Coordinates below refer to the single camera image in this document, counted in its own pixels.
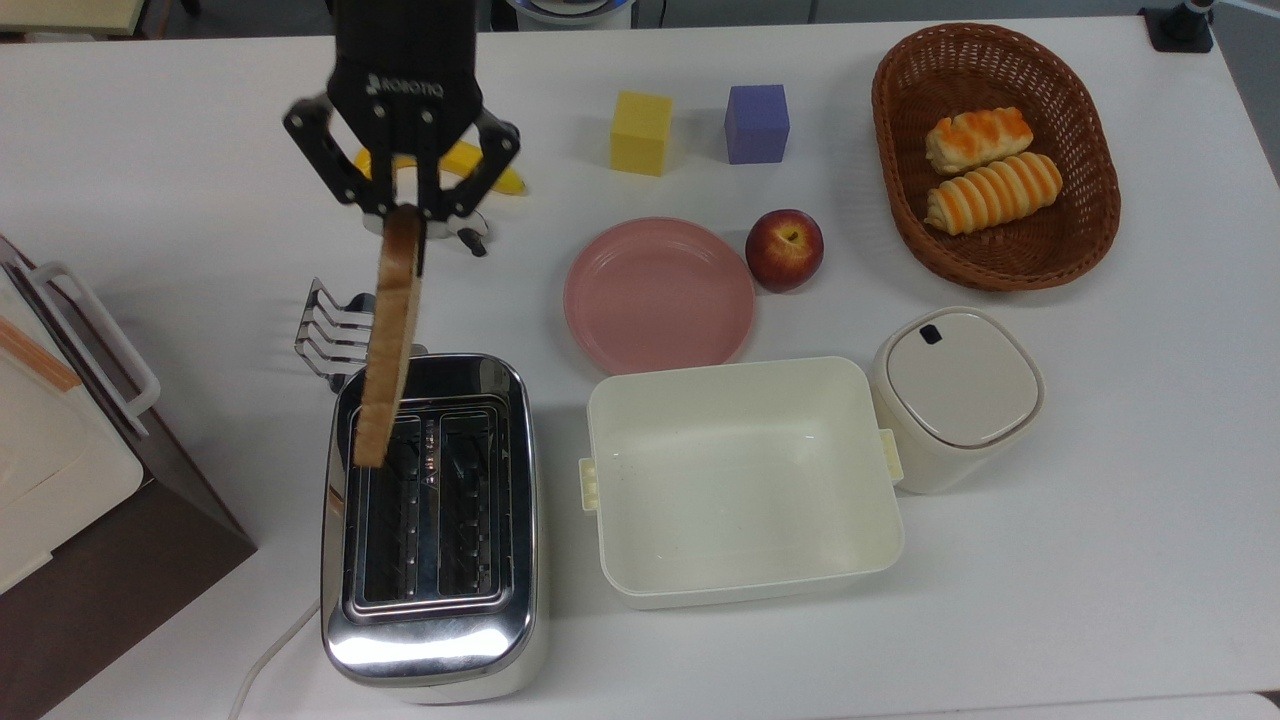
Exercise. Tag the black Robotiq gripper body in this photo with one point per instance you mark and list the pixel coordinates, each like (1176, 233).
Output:
(405, 70)

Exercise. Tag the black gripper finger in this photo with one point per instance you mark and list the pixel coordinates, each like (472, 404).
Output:
(325, 145)
(490, 160)

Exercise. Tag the brown-crusted bread slice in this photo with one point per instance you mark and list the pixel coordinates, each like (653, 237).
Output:
(392, 340)

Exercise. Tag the white and blue robot base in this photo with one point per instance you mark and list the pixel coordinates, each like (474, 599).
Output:
(572, 8)

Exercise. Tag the shiny chrome two-slot toaster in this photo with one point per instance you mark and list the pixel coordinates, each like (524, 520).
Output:
(440, 540)

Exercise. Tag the bread roll with orange glaze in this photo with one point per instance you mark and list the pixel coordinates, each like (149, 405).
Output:
(978, 138)

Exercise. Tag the striped spiral bread roll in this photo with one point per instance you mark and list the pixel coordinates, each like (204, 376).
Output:
(993, 192)

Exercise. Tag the yellow toy banana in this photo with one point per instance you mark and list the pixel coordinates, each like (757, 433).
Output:
(465, 160)

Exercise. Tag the small panda figurine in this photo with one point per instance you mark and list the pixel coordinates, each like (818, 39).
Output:
(474, 232)

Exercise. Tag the yellow foam cube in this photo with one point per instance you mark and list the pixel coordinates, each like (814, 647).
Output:
(640, 132)

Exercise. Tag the pink round plate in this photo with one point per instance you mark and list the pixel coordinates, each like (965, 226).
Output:
(659, 296)

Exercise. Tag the purple foam cube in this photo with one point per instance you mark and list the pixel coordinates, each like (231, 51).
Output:
(757, 124)

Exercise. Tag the cream side table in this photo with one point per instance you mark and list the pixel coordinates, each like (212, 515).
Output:
(65, 12)

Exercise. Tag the red apple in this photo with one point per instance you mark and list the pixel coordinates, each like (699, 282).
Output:
(785, 250)

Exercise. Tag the cream rectangular plastic tub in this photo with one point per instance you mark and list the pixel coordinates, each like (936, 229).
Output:
(740, 480)

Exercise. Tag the white oven appliance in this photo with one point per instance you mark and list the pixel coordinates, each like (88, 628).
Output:
(130, 590)

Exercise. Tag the white lidded desktop bin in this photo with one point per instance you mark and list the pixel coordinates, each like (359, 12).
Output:
(955, 400)

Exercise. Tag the brown oval wicker basket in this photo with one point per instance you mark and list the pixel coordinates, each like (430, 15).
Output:
(1060, 250)

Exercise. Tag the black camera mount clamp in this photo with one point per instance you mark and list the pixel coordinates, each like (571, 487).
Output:
(1178, 25)

